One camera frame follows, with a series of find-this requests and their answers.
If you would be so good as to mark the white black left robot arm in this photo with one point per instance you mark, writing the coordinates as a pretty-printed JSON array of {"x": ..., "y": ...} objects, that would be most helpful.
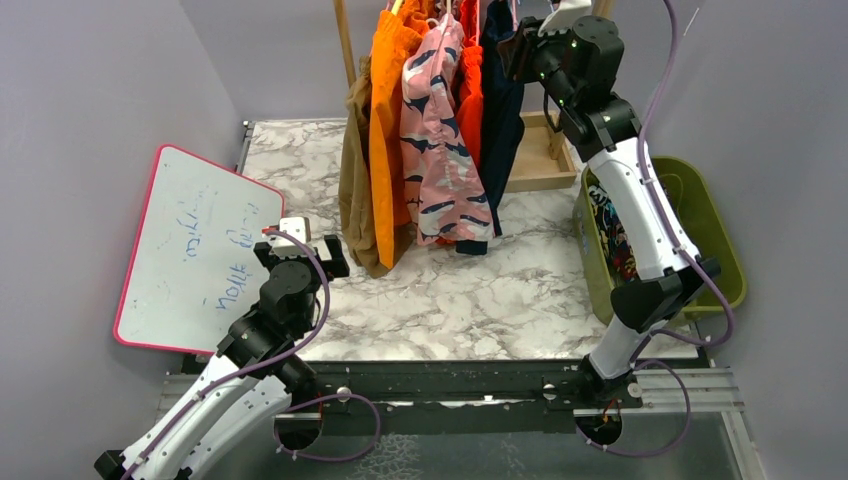
[{"x": 254, "y": 373}]

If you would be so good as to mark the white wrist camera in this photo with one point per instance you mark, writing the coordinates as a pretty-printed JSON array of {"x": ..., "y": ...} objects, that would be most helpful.
[
  {"x": 289, "y": 237},
  {"x": 564, "y": 13}
]

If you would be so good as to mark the pink shark print shorts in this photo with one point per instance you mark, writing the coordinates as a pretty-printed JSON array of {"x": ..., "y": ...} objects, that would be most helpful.
[{"x": 442, "y": 187}]

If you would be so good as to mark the wooden clothes rack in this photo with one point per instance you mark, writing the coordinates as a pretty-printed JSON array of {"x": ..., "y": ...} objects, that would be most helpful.
[{"x": 543, "y": 160}]

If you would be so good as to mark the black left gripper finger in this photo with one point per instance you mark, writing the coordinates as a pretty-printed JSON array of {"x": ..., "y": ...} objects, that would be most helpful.
[
  {"x": 262, "y": 251},
  {"x": 336, "y": 265}
]

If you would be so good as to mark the pink framed whiteboard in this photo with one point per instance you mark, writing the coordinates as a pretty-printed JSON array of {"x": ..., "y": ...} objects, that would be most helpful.
[{"x": 192, "y": 270}]

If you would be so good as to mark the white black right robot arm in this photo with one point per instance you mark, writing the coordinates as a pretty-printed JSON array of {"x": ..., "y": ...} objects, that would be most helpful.
[{"x": 577, "y": 67}]

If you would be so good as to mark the olive green plastic basket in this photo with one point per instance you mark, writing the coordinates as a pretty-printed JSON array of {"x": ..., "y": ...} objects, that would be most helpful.
[{"x": 689, "y": 197}]

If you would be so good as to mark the navy blue shorts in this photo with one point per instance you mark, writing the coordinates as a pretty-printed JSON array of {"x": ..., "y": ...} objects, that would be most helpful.
[{"x": 502, "y": 127}]

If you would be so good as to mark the colourful comic print shorts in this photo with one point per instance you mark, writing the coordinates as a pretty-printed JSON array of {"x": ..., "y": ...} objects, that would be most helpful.
[{"x": 615, "y": 247}]

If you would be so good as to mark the red orange shorts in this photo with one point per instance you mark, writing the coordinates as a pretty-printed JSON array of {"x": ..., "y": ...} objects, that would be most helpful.
[{"x": 470, "y": 92}]

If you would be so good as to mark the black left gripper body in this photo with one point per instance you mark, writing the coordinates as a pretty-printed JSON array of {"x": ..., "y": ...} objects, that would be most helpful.
[{"x": 316, "y": 275}]

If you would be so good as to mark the tan brown shorts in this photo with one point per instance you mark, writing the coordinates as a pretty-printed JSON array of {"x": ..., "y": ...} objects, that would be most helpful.
[{"x": 354, "y": 192}]

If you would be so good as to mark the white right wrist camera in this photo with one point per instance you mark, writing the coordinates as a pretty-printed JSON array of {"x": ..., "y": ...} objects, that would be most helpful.
[{"x": 564, "y": 13}]

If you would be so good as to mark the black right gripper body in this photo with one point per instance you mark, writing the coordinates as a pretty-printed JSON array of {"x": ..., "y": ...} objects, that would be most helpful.
[{"x": 528, "y": 62}]

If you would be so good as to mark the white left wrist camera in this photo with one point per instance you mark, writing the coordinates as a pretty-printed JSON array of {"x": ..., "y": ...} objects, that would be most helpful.
[{"x": 289, "y": 237}]

